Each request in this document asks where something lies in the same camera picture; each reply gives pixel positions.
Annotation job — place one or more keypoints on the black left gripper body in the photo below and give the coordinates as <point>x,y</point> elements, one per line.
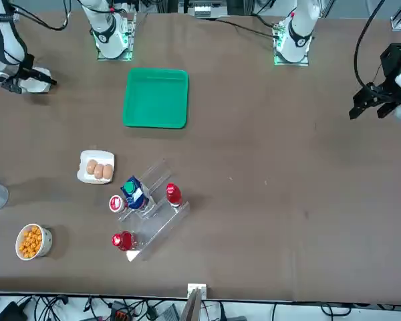
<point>394,63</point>

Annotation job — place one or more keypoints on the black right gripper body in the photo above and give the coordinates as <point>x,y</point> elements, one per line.
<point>26,63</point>

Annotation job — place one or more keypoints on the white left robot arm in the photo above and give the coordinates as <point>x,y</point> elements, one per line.
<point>295,36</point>

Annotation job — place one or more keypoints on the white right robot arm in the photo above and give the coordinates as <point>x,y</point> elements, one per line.
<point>112,36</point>

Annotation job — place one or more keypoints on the white egg box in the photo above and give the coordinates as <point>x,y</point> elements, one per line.
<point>97,154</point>

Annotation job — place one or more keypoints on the brown egg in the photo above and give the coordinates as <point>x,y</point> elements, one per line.
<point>107,172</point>
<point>92,166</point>
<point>99,170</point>

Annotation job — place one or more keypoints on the green plastic tray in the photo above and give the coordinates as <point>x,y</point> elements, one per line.
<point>153,100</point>

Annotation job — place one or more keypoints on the white bottle with red cap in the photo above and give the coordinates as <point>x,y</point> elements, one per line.
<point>115,203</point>

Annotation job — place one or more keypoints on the blue carton with green cap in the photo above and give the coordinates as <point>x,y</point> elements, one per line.
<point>137,197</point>

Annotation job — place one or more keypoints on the white cup of orange snacks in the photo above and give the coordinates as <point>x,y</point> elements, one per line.
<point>28,242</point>

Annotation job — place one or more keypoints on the tall slim red bottle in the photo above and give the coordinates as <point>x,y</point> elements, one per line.
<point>172,192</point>

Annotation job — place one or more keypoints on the white power strip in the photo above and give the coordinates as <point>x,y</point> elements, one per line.
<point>202,8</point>

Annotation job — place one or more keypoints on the wide red drink bottle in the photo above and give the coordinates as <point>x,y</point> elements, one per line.
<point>125,240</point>

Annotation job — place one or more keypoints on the clear acrylic stepped shelf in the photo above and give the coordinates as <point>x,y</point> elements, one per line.
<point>160,227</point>

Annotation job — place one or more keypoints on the red and black device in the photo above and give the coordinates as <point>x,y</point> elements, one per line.
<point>122,314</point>

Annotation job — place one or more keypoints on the aluminium camera post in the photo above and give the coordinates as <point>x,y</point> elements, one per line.
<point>195,301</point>

